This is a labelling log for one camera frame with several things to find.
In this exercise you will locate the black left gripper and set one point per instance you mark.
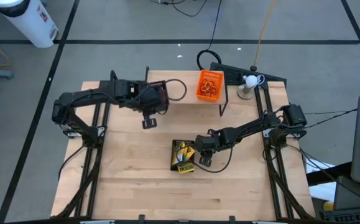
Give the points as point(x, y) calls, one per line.
point(151, 102)

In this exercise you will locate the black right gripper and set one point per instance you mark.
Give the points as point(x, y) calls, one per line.
point(206, 143)

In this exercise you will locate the black plastic basket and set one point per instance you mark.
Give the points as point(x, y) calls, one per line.
point(158, 82)
point(174, 146)

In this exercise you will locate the orange plastic basket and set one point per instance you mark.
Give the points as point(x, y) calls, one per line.
point(218, 77)

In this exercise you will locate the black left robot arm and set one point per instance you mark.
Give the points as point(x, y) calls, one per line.
point(89, 93)

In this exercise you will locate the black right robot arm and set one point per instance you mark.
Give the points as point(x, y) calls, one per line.
point(248, 126)

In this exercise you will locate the black desk stand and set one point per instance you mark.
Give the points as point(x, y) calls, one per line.
point(329, 174)

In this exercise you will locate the wooden riser shelf black legs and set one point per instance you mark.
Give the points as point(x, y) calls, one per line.
point(189, 76)

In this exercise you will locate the black textured board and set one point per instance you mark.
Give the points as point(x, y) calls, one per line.
point(234, 74)

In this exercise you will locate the white knob on stand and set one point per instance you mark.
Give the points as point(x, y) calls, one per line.
point(250, 81)

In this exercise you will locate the white paper sheet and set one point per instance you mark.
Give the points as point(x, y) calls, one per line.
point(322, 193)

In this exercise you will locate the small yellow item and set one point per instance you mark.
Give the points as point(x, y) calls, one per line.
point(328, 206)

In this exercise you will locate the white bin black lid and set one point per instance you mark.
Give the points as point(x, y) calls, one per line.
point(30, 21)

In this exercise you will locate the black keyboard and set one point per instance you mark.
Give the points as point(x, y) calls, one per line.
point(350, 216)

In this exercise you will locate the black aluminium table frame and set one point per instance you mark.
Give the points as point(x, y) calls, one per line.
point(123, 82)

